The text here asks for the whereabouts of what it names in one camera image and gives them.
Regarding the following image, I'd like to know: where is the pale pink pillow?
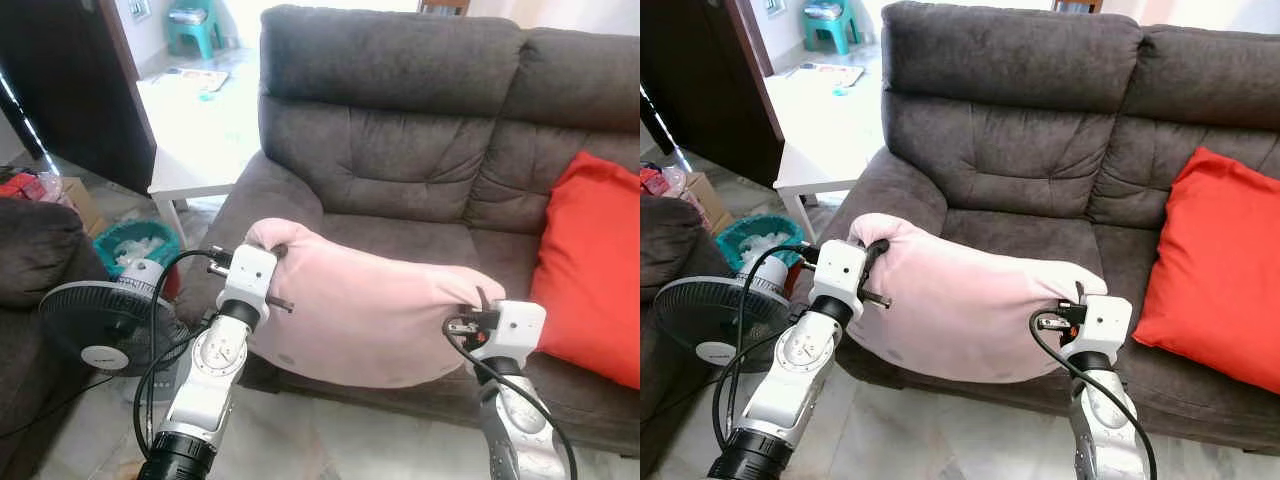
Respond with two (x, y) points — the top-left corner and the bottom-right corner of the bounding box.
(848, 213), (1110, 385)
(243, 218), (507, 390)

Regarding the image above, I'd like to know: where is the red pillow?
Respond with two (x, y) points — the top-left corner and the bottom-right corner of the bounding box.
(530, 150), (641, 391)
(1132, 147), (1280, 395)

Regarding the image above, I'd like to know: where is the flat printed floor mat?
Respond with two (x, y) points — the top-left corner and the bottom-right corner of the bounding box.
(162, 66), (230, 94)
(796, 61), (867, 89)

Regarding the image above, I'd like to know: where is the grey fabric two-seat sofa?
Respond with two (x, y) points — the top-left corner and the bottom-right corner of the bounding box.
(175, 5), (641, 457)
(800, 0), (1280, 457)

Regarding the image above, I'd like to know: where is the teal plastic basket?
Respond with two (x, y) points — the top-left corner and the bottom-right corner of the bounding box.
(93, 219), (184, 283)
(716, 214), (807, 274)

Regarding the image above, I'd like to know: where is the white side table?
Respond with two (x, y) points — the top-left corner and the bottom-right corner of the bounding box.
(772, 68), (888, 242)
(147, 68), (265, 247)

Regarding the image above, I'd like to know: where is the black electric fan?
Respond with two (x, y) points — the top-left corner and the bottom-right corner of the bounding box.
(38, 258), (193, 380)
(654, 255), (803, 372)

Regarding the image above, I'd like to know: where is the brown cardboard box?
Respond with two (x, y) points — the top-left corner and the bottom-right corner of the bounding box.
(684, 171), (737, 237)
(58, 176), (108, 239)

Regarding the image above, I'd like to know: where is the grey fabric armchair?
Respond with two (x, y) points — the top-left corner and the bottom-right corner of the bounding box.
(640, 194), (723, 477)
(0, 196), (113, 480)

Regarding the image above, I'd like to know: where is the teal plastic stool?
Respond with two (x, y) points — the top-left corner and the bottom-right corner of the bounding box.
(803, 0), (862, 56)
(165, 0), (224, 59)

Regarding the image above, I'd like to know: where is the dark wooden door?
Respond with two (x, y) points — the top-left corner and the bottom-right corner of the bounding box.
(0, 0), (158, 197)
(640, 0), (788, 189)

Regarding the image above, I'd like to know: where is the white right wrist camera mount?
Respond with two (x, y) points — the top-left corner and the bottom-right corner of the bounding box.
(1062, 294), (1134, 360)
(485, 300), (549, 362)

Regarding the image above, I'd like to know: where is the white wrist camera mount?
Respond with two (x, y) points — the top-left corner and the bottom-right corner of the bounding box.
(1062, 294), (1134, 360)
(810, 240), (869, 324)
(485, 300), (549, 362)
(215, 243), (280, 322)

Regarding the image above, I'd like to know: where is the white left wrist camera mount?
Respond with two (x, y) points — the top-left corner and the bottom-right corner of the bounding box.
(810, 240), (869, 324)
(215, 243), (280, 322)

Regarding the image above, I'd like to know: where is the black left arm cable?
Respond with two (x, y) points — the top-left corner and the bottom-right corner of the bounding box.
(132, 248), (237, 453)
(712, 243), (823, 451)

